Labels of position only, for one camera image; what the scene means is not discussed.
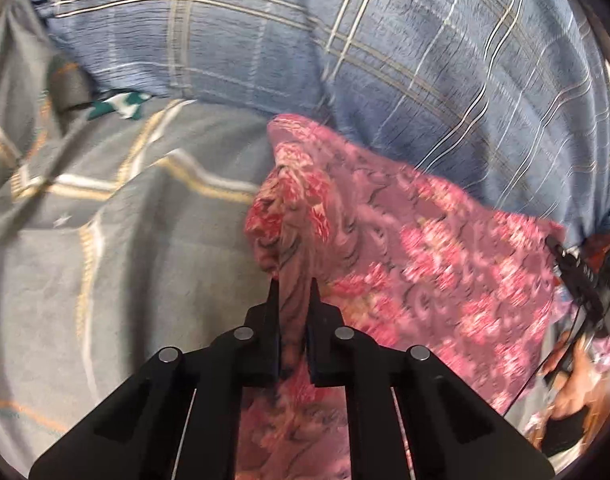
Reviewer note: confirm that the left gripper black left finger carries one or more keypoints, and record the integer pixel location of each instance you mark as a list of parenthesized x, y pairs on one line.
[(176, 403)]

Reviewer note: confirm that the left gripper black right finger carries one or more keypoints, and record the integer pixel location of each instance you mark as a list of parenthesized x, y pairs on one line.
[(410, 416)]

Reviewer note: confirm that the pink floral garment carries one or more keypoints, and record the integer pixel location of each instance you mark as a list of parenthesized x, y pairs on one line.
[(409, 259)]

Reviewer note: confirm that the grey plaid bed sheet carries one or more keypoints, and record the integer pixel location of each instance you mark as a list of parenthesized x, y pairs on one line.
[(118, 235)]

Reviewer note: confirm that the blue plaid pillow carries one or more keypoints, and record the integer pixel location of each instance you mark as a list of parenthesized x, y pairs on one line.
[(510, 99)]

